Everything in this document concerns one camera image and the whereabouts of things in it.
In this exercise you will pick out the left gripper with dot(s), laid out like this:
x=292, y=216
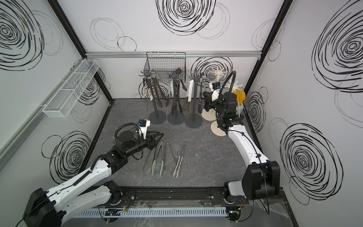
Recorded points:
x=150, y=141

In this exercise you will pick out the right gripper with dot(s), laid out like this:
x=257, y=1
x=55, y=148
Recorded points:
x=209, y=101

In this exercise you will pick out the slim black tongs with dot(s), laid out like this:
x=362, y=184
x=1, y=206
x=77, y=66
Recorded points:
x=202, y=76

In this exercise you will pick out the dark grey rack stand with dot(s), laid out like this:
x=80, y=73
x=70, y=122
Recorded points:
x=156, y=117
x=180, y=116
x=195, y=121

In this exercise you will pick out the black ring tongs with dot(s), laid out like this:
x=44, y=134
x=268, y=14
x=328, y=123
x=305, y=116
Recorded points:
x=176, y=95

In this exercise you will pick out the black silicone tongs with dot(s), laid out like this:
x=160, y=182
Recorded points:
x=159, y=93

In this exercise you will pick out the white handled steel tongs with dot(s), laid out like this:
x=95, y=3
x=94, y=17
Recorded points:
x=149, y=90

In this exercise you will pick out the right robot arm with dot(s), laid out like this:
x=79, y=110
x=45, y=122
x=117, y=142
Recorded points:
x=262, y=176

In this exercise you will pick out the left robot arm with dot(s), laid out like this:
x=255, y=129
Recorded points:
x=54, y=207

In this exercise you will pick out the slim steel tweezers tongs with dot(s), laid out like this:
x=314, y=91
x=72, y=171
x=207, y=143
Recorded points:
x=171, y=151

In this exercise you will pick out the cream tipped tongs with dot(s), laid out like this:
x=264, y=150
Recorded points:
x=178, y=165

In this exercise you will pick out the cream rack stand rear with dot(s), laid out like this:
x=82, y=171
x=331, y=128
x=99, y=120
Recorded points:
x=210, y=115

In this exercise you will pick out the cream rack stand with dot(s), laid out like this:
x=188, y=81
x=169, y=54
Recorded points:
x=217, y=129
x=210, y=115

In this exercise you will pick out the cream rack stand front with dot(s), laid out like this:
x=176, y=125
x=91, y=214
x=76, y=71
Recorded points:
x=217, y=129

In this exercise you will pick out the dark cylinder in basket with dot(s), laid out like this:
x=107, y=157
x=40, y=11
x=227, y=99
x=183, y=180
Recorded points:
x=178, y=71

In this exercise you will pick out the black wire basket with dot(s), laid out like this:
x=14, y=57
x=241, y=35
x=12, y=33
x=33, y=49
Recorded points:
x=163, y=64

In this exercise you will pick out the white wire shelf basket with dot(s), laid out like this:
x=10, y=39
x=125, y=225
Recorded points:
x=78, y=87

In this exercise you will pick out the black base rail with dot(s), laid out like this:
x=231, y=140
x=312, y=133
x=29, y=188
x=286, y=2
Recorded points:
x=213, y=195

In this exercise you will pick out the grey cable duct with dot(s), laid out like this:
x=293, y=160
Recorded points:
x=155, y=212

